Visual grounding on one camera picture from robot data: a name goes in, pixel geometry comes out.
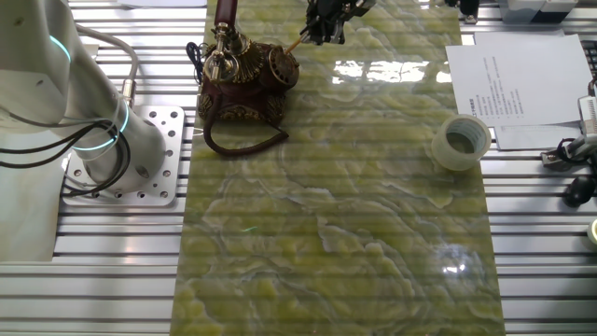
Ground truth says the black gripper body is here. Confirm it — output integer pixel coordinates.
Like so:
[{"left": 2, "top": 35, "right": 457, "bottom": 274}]
[{"left": 330, "top": 0, "right": 377, "bottom": 45}]

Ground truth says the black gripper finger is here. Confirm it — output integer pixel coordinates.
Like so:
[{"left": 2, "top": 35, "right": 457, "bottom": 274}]
[
  {"left": 300, "top": 21, "right": 340, "bottom": 47},
  {"left": 305, "top": 0, "right": 337, "bottom": 28}
]

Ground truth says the thin wooden stick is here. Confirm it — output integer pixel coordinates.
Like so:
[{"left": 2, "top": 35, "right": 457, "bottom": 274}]
[{"left": 285, "top": 33, "right": 309, "bottom": 55}]

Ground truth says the red gold phone handset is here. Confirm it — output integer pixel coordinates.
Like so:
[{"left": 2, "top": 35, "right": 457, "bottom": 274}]
[{"left": 202, "top": 0, "right": 248, "bottom": 85}]

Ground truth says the printed white paper sheet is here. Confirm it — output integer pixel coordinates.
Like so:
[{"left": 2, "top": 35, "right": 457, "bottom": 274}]
[
  {"left": 445, "top": 31, "right": 593, "bottom": 128},
  {"left": 116, "top": 0, "right": 209, "bottom": 8}
]

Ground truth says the clear tape roll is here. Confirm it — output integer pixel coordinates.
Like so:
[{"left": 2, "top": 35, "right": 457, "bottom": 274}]
[{"left": 431, "top": 114, "right": 493, "bottom": 172}]

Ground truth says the grey white equipment box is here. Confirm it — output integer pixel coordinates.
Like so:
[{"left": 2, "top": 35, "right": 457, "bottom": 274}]
[{"left": 498, "top": 0, "right": 579, "bottom": 25}]

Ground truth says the green marble pattern mat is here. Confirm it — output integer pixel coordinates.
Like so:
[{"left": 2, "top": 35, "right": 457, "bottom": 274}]
[{"left": 168, "top": 0, "right": 507, "bottom": 336}]

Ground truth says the plain white paper sheet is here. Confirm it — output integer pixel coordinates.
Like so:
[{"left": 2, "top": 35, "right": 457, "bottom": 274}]
[{"left": 493, "top": 121, "right": 584, "bottom": 151}]

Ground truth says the black computer keyboard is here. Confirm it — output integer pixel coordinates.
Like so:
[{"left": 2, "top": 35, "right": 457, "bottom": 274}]
[{"left": 580, "top": 39, "right": 597, "bottom": 78}]

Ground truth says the black rounded object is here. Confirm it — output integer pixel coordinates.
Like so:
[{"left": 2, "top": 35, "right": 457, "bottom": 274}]
[{"left": 562, "top": 175, "right": 597, "bottom": 209}]

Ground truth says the metal camera stand bracket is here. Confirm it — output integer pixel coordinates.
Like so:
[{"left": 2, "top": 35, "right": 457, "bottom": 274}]
[{"left": 456, "top": 0, "right": 481, "bottom": 25}]

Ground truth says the black phone line cord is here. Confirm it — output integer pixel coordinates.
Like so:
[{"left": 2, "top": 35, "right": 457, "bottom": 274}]
[{"left": 185, "top": 40, "right": 206, "bottom": 85}]

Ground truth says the brown coiled handset cord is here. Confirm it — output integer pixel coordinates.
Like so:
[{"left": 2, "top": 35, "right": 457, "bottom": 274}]
[{"left": 202, "top": 92, "right": 290, "bottom": 158}]

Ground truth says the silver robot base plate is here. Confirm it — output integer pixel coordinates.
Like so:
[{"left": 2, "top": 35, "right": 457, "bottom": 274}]
[{"left": 60, "top": 105, "right": 187, "bottom": 208}]

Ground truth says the grey robot base hose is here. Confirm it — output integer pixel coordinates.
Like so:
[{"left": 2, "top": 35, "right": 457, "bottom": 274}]
[{"left": 74, "top": 22, "right": 141, "bottom": 108}]

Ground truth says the black base cable bundle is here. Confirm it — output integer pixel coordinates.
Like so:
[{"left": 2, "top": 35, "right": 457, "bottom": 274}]
[{"left": 0, "top": 119, "right": 132, "bottom": 197}]

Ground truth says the metal camera clamp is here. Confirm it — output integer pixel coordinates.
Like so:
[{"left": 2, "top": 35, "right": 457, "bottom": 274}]
[{"left": 540, "top": 134, "right": 597, "bottom": 170}]

